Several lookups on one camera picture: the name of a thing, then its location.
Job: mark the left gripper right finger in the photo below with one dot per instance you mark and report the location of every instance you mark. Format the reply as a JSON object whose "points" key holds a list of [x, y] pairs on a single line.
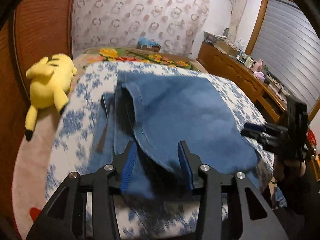
{"points": [[231, 207]]}

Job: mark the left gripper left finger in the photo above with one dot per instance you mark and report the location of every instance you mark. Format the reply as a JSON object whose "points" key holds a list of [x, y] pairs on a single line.
{"points": [[64, 215]]}

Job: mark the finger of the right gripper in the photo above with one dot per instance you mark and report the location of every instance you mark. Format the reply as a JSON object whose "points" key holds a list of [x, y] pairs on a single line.
{"points": [[254, 127], [250, 133]]}

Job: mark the blue denim jeans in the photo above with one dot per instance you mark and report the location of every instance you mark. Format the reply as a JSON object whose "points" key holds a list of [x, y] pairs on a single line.
{"points": [[157, 112]]}

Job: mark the person's right hand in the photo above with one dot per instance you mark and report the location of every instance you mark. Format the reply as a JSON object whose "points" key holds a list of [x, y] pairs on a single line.
{"points": [[288, 169]]}

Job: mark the blue floral white quilt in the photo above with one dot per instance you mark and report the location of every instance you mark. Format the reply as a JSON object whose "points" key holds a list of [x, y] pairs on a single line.
{"points": [[72, 147]]}

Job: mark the pink tissue pack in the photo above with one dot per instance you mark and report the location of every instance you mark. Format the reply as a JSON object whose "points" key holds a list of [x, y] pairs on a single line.
{"points": [[259, 75]]}

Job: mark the pink bottle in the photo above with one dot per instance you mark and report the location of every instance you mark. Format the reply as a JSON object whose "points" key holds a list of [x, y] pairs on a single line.
{"points": [[258, 66]]}

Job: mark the wooden sideboard cabinet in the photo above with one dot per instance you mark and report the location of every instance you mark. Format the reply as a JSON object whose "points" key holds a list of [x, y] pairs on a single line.
{"points": [[268, 104]]}

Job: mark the brown cardboard box on cabinet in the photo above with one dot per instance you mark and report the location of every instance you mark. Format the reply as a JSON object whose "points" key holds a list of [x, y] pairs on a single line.
{"points": [[227, 49]]}

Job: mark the floral beige bed blanket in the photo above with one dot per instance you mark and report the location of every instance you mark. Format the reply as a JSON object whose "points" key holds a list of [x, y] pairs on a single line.
{"points": [[30, 172]]}

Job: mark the grey window roller blind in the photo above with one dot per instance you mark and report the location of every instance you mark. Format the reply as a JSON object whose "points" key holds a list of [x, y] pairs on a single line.
{"points": [[289, 47]]}

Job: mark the yellow Pikachu plush toy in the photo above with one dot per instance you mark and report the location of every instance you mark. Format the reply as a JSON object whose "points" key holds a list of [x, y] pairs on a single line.
{"points": [[51, 80]]}

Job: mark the cardboard box with blue cloth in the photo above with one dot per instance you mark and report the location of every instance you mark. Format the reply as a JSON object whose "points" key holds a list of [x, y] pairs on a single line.
{"points": [[147, 44]]}

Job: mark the beige tied side curtain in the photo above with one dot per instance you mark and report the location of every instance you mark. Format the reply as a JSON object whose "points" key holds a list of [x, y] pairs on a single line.
{"points": [[236, 16]]}

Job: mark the circle patterned sheer curtain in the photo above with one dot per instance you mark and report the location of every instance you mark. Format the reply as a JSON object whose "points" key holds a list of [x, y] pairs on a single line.
{"points": [[172, 24]]}

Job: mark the brown louvered wardrobe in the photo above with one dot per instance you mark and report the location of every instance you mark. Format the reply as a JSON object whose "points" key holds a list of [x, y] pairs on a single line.
{"points": [[30, 30]]}

